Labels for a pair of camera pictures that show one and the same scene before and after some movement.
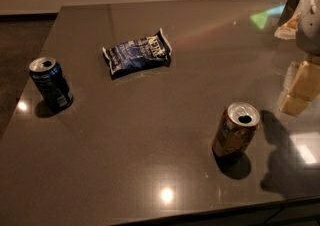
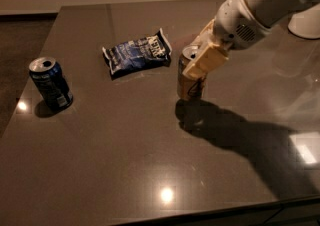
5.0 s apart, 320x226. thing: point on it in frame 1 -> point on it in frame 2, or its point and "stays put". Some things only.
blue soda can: [51, 83] stays put
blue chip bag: [146, 52] stays put
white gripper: [309, 33] -> [237, 23]
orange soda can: [236, 128] -> [190, 88]
